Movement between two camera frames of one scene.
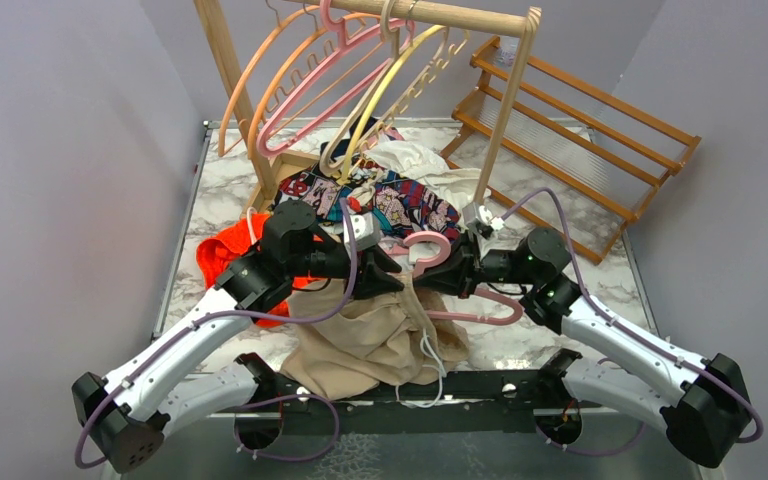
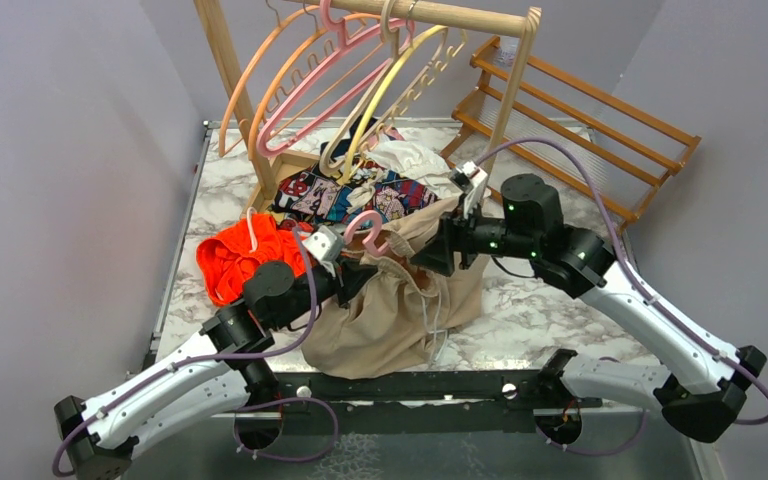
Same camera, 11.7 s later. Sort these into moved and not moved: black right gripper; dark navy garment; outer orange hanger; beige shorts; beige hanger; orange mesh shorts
Moved: black right gripper; beige shorts
Not moved: outer orange hanger; dark navy garment; orange mesh shorts; beige hanger
